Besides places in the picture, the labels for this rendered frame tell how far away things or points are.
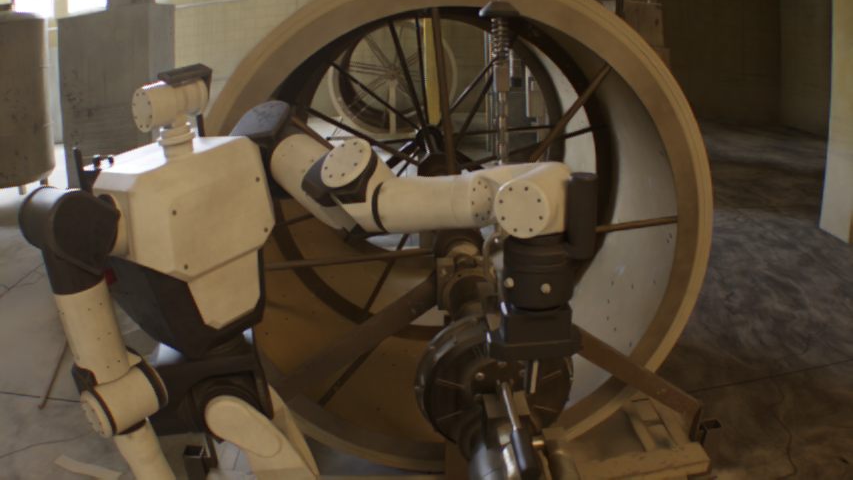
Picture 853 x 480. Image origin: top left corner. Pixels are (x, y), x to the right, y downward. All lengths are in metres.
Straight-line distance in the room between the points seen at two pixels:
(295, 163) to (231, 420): 0.43
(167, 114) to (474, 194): 0.45
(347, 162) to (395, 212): 0.10
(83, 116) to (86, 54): 0.73
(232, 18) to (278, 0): 0.94
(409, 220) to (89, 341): 0.49
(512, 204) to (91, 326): 0.58
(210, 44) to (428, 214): 11.86
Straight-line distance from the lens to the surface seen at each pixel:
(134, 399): 0.96
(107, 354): 0.95
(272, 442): 1.11
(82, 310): 0.92
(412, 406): 2.63
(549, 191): 0.74
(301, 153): 1.01
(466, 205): 0.80
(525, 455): 0.93
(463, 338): 1.17
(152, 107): 0.94
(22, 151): 7.68
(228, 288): 0.99
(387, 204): 0.86
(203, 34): 12.66
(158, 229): 0.90
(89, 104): 7.77
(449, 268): 1.80
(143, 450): 1.02
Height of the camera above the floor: 1.55
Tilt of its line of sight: 16 degrees down
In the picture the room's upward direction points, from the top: 1 degrees counter-clockwise
